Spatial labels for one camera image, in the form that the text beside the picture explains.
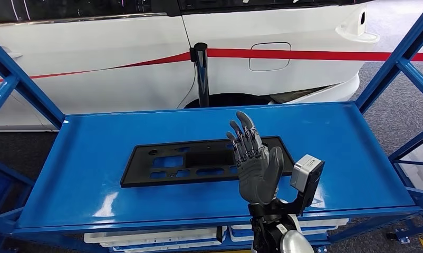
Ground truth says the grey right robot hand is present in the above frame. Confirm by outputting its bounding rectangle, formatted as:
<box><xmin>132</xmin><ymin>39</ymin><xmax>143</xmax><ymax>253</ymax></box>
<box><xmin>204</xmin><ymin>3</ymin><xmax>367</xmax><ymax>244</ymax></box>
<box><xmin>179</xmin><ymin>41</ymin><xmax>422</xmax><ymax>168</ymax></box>
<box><xmin>226</xmin><ymin>110</ymin><xmax>285</xmax><ymax>207</ymax></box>

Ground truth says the black plastic plate part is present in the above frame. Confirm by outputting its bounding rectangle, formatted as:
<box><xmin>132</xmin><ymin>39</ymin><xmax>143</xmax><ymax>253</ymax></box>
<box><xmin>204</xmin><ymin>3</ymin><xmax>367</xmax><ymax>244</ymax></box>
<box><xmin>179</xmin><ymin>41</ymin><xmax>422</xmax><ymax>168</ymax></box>
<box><xmin>120</xmin><ymin>136</ymin><xmax>296</xmax><ymax>189</ymax></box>

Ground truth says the red barrier belt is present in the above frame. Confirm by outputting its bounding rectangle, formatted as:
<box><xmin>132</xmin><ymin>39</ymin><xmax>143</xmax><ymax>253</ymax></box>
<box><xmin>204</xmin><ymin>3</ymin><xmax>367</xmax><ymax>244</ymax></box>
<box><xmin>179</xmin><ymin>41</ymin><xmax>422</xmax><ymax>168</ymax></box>
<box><xmin>206</xmin><ymin>48</ymin><xmax>423</xmax><ymax>63</ymax></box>

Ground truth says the white car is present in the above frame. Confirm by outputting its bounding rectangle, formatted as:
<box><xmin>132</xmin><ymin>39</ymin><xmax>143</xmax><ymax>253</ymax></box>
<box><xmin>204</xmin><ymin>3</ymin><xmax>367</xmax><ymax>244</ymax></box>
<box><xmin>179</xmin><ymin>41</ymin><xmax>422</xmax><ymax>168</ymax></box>
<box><xmin>0</xmin><ymin>0</ymin><xmax>382</xmax><ymax>133</ymax></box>

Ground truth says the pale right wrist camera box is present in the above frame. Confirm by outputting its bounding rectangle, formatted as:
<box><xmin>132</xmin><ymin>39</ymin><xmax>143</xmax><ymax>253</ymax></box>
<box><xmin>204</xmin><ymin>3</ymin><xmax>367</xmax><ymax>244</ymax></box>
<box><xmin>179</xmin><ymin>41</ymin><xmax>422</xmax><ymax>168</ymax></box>
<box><xmin>290</xmin><ymin>154</ymin><xmax>326</xmax><ymax>193</ymax></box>

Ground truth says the black stanchion post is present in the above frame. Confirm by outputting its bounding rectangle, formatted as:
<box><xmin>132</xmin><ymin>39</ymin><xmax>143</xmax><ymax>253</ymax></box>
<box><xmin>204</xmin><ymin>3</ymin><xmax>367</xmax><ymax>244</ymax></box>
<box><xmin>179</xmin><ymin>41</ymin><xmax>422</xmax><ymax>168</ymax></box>
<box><xmin>189</xmin><ymin>42</ymin><xmax>211</xmax><ymax>108</ymax></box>

